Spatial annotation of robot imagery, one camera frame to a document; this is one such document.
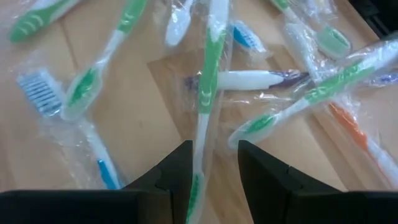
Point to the green and white toothbrush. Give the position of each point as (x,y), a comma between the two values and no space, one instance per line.
(82,88)
(334,42)
(208,87)
(326,88)
(34,21)

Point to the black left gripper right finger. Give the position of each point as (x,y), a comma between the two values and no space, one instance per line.
(295,205)

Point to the purple and white toothbrush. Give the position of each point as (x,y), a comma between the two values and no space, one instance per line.
(248,79)

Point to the white wrapped toothbrush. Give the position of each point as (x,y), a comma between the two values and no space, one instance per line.
(178,25)

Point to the orange and white toothbrush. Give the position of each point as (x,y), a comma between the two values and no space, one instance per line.
(351,124)

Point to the blue and white toothbrush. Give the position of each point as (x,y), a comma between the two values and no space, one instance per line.
(40,91)
(247,37)

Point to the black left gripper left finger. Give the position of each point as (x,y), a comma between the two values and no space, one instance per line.
(140,205)

